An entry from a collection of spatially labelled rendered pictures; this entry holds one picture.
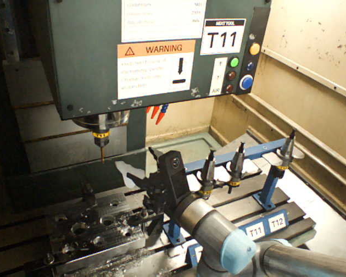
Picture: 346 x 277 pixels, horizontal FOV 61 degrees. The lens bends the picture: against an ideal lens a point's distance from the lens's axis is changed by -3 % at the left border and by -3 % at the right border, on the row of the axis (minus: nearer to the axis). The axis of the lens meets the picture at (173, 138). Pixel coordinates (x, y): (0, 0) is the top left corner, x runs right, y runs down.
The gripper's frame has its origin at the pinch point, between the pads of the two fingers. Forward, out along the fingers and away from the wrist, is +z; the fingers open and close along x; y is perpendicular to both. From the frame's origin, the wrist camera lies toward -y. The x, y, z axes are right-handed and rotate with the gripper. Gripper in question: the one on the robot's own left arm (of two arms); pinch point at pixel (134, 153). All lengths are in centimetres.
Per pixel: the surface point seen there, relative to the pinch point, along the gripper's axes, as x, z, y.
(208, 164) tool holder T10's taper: 21.5, -7.5, 9.0
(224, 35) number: 14.4, -8.7, -30.0
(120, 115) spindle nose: 1.1, 8.1, -6.3
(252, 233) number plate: 40, -21, 43
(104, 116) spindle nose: -3.0, 8.7, -7.1
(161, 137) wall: 81, 75, 75
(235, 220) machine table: 44, -12, 48
